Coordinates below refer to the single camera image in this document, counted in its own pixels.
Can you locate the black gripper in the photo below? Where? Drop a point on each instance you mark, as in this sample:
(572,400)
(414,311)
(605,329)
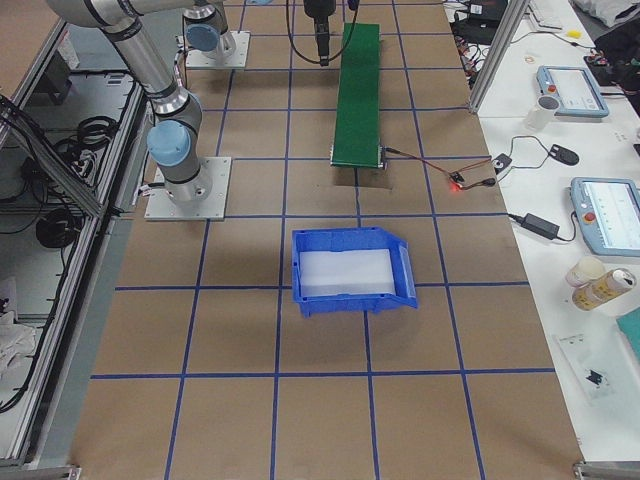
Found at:
(317,11)

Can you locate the green conveyor belt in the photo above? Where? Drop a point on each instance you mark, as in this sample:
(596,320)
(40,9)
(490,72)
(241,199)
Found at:
(357,127)

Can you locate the blue plastic bin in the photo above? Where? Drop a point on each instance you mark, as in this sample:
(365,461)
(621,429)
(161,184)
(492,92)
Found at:
(344,239)

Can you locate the white foam bin liner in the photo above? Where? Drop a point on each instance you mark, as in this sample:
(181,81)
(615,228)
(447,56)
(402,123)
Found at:
(326,273)

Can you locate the white mug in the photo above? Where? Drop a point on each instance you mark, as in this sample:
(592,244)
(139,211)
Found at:
(542,113)

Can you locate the far teach pendant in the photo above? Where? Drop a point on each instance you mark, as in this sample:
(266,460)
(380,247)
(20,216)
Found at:
(575,89)

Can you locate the teach pendant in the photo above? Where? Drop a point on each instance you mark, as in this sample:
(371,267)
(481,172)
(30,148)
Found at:
(608,214)
(575,89)

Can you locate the black computer mouse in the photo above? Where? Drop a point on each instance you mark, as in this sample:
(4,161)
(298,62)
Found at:
(564,155)

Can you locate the black power adapter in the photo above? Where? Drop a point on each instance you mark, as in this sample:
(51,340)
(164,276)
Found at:
(536,225)

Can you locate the near teach pendant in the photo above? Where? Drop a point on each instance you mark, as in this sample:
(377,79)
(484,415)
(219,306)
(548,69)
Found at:
(608,214)

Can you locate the white paper cup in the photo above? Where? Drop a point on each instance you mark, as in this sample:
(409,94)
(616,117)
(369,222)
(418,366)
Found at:
(588,268)

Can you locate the yellow drink can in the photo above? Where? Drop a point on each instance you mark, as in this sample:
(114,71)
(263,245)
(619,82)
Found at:
(604,289)

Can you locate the clear plastic sheet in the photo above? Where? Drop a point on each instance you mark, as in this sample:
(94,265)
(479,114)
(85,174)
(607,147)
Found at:
(603,364)

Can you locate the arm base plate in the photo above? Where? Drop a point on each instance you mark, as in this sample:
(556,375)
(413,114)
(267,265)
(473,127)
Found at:
(230,53)
(202,198)

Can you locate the aluminium frame post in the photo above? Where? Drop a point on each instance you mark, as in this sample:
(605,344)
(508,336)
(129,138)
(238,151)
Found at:
(505,33)

